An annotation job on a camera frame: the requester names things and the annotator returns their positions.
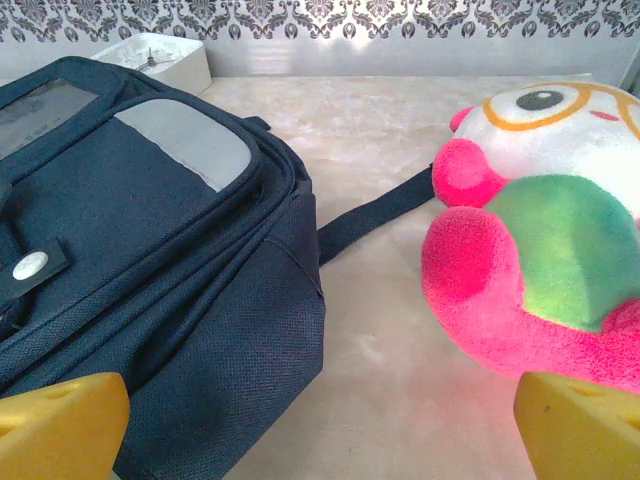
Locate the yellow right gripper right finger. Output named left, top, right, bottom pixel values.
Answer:
left=514, top=371, right=640, bottom=480

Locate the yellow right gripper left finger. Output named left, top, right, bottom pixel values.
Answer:
left=0, top=371, right=131, bottom=480

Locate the navy blue backpack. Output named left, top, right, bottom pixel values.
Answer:
left=0, top=55, right=436, bottom=480

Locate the pink plush toy with glasses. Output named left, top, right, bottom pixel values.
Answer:
left=420, top=82, right=640, bottom=396

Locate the white square clock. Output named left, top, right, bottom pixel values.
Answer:
left=89, top=32, right=214, bottom=97

